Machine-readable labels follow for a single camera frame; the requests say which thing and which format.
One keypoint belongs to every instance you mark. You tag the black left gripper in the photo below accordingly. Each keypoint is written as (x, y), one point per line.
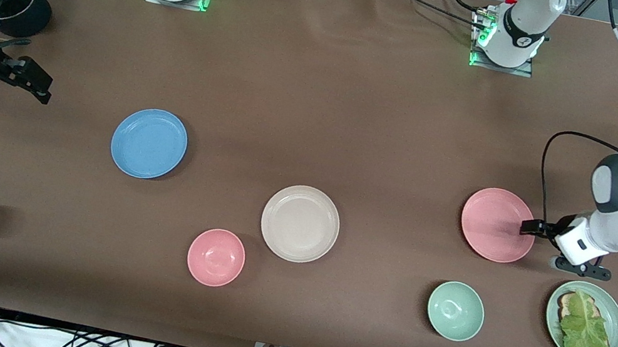
(547, 229)

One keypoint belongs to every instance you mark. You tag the pink plate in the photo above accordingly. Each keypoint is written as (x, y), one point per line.
(494, 225)

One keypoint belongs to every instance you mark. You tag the blue plate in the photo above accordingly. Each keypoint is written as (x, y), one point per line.
(149, 144)

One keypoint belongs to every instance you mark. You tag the toasted bread slice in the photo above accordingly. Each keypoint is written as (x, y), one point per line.
(564, 302)

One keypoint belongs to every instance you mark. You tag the green bowl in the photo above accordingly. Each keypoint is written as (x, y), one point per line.
(456, 311)

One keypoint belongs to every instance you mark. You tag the green lettuce leaf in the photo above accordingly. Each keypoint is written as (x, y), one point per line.
(585, 337)

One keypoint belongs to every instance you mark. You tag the green plate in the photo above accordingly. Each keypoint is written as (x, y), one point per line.
(615, 316)

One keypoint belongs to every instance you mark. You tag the beige plate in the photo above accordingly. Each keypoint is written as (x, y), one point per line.
(300, 223)

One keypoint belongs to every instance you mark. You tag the pink bowl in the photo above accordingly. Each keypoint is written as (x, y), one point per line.
(216, 257)

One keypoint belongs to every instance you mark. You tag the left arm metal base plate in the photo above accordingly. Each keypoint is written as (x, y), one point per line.
(524, 72)

